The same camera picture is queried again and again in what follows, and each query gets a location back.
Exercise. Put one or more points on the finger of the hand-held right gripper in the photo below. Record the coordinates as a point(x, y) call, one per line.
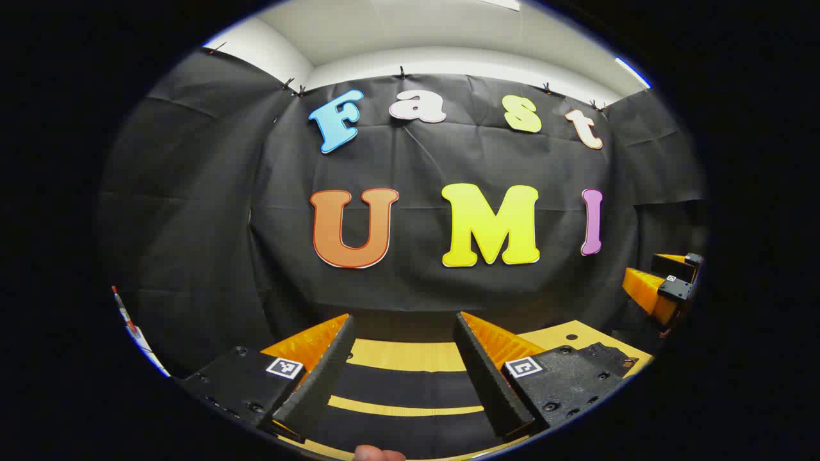
point(676, 262)
point(647, 291)

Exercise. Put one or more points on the ceiling light strip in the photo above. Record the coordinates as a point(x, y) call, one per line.
point(503, 4)

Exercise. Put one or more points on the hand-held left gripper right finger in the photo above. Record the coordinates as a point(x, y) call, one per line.
point(490, 378)

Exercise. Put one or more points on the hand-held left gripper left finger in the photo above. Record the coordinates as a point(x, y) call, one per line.
point(320, 378)

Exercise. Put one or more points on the row of black cloth clips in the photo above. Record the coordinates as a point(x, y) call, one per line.
point(401, 72)

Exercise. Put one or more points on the black backdrop cloth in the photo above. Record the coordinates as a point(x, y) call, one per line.
point(211, 211)

